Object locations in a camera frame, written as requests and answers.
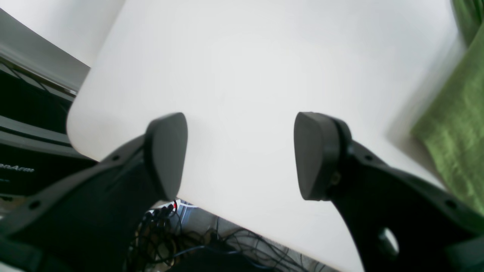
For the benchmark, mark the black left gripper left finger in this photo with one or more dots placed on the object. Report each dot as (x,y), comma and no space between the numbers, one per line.
(85,222)

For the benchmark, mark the white power strip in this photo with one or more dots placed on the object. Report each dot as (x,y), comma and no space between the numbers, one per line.
(171,206)

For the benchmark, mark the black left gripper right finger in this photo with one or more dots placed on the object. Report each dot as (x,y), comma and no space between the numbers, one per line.
(398,222)

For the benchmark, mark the green T-shirt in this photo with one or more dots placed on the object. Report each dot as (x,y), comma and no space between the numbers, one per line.
(452,128)

